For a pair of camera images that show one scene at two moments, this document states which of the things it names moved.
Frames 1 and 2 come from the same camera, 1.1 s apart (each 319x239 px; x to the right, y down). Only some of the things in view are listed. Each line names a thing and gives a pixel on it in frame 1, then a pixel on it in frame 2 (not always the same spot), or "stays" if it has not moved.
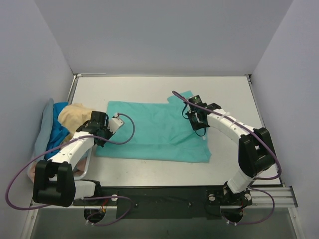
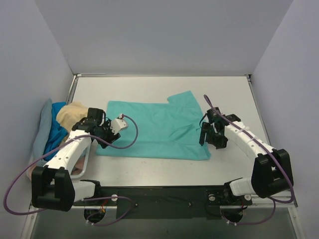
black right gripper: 196,122 to 209,133
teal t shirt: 161,133 stays
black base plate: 166,202 stays
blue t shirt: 58,131 stays
